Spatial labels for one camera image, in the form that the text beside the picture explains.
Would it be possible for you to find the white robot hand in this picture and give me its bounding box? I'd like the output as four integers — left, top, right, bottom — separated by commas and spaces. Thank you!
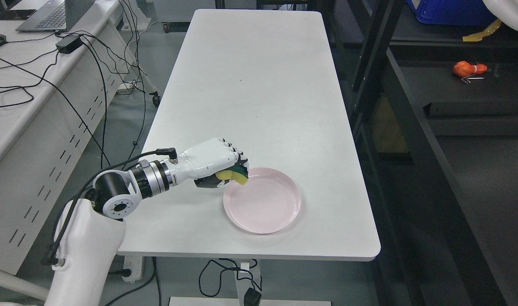
174, 138, 249, 188

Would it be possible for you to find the green yellow sponge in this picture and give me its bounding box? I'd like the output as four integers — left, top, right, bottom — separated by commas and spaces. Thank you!
215, 164, 249, 185

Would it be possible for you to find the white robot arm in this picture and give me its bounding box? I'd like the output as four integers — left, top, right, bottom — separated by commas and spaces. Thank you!
43, 138, 249, 306

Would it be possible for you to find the black metal shelf rack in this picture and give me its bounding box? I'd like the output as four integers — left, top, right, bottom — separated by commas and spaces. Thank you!
328, 0, 518, 306

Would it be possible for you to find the pink round plate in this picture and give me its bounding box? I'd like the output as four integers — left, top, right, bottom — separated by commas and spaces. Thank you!
223, 168, 302, 235

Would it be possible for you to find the white rectangular table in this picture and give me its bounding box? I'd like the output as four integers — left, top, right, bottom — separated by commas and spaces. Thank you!
118, 9, 380, 261

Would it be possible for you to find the white power strip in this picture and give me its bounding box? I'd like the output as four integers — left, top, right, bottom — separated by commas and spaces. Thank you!
122, 255, 144, 283

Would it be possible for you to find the white side desk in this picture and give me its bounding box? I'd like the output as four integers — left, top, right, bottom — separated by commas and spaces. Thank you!
0, 0, 136, 275

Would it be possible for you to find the black power adapter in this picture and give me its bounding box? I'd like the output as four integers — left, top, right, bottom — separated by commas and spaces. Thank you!
56, 34, 84, 54

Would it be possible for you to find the grey laptop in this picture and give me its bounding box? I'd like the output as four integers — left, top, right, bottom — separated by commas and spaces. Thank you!
15, 0, 95, 32

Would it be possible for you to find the orange toy object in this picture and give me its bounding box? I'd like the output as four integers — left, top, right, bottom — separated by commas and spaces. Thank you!
452, 61, 488, 78

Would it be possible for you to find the blue plastic bin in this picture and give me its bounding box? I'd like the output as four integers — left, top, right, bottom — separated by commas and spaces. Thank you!
405, 0, 497, 26

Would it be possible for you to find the yellow tape piece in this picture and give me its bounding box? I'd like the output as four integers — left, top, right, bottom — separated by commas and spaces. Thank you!
462, 19, 502, 43

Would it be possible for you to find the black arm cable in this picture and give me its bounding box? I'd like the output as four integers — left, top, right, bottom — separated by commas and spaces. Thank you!
42, 147, 177, 266

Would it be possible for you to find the black cable under table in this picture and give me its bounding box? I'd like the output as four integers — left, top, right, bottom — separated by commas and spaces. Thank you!
199, 258, 263, 306

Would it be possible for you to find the black cable on desk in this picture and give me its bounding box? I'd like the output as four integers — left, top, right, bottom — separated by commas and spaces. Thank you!
0, 36, 117, 170

